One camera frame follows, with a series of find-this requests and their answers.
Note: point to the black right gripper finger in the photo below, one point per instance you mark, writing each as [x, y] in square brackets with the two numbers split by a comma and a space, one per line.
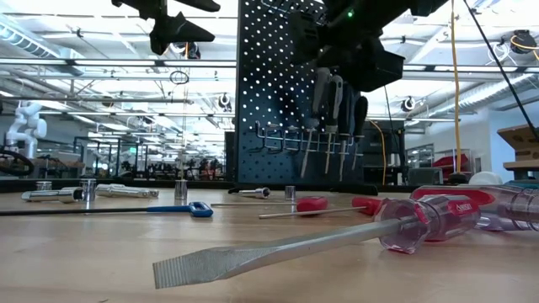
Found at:
[305, 38]

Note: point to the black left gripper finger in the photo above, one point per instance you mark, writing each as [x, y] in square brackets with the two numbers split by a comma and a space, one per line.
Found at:
[202, 5]
[177, 31]

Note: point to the large clear red screwdriver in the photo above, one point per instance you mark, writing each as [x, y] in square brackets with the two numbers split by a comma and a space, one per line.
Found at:
[505, 206]

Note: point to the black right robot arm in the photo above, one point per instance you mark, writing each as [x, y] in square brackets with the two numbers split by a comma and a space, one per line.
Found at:
[379, 12]

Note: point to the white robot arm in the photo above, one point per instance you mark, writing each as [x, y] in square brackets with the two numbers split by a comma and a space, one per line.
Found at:
[27, 126]

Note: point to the metal pegboard hook rack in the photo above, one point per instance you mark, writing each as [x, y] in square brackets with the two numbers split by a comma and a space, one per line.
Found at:
[273, 5]

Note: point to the black metal pegboard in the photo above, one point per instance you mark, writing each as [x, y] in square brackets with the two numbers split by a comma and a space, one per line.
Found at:
[261, 84]

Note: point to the black cabinet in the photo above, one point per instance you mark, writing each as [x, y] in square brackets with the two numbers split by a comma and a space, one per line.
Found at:
[375, 168]

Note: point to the grey box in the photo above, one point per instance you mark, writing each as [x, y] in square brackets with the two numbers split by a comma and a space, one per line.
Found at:
[425, 177]

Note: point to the red plastic bin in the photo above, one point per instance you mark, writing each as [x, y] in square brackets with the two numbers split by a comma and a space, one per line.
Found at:
[450, 162]

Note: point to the chrome deep socket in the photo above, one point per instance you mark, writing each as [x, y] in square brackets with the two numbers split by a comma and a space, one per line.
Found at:
[87, 191]
[181, 190]

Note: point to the short chrome extension bar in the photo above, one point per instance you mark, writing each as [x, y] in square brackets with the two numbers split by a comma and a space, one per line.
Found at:
[259, 192]

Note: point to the chrome socket extension bar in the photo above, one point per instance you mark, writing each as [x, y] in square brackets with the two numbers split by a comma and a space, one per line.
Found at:
[126, 191]
[50, 195]

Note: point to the black round stand base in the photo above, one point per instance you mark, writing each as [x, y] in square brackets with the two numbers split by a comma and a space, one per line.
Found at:
[459, 179]

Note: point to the white dome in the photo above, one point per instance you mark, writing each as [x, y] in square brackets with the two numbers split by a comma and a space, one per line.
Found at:
[486, 179]

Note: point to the cardboard box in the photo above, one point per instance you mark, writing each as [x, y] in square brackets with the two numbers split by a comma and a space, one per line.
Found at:
[522, 143]

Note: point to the wooden top table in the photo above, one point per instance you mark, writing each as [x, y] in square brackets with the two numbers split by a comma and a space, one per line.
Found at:
[522, 165]

